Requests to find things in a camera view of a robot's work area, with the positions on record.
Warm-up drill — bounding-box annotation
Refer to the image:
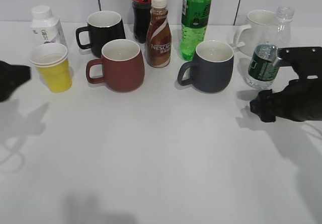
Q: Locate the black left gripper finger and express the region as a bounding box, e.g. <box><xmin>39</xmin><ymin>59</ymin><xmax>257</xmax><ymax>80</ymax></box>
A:
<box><xmin>1</xmin><ymin>60</ymin><xmax>31</xmax><ymax>102</ymax></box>

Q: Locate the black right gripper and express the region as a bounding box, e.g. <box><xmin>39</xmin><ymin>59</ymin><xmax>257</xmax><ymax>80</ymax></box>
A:
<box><xmin>250</xmin><ymin>46</ymin><xmax>321</xmax><ymax>122</ymax></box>

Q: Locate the clear water bottle green label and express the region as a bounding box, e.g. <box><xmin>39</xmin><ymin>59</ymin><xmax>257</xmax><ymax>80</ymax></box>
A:
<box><xmin>246</xmin><ymin>6</ymin><xmax>294</xmax><ymax>90</ymax></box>

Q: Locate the white paper cup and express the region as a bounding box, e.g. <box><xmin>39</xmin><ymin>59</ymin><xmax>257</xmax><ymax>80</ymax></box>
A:
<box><xmin>29</xmin><ymin>43</ymin><xmax>68</xmax><ymax>67</ymax></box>

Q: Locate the white milk bottle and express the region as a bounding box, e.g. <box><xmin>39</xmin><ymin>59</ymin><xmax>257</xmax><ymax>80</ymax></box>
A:
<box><xmin>31</xmin><ymin>5</ymin><xmax>67</xmax><ymax>47</ymax></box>

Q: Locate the white ceramic mug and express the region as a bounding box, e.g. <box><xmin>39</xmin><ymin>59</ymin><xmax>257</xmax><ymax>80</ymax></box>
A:
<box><xmin>233</xmin><ymin>10</ymin><xmax>282</xmax><ymax>56</ymax></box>

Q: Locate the dark grey ceramic mug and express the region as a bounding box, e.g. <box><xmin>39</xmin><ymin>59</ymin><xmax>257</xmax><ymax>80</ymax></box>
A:
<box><xmin>177</xmin><ymin>40</ymin><xmax>234</xmax><ymax>93</ymax></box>

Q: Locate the black ceramic mug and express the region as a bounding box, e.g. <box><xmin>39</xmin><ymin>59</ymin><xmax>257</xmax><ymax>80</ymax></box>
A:
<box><xmin>75</xmin><ymin>11</ymin><xmax>126</xmax><ymax>58</ymax></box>

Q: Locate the red-brown ceramic mug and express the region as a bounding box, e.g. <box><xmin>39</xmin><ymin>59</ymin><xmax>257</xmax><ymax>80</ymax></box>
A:
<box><xmin>86</xmin><ymin>39</ymin><xmax>145</xmax><ymax>92</ymax></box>

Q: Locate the green soda bottle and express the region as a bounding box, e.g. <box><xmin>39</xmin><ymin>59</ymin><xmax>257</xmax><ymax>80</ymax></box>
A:
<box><xmin>180</xmin><ymin>0</ymin><xmax>212</xmax><ymax>60</ymax></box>

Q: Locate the brown Nescafe coffee bottle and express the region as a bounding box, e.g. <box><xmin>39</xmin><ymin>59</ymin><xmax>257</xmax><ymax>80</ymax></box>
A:
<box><xmin>146</xmin><ymin>0</ymin><xmax>172</xmax><ymax>68</ymax></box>

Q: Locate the dark cola bottle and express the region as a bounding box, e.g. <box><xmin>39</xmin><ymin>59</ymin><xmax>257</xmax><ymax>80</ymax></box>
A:
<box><xmin>132</xmin><ymin>0</ymin><xmax>151</xmax><ymax>43</ymax></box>

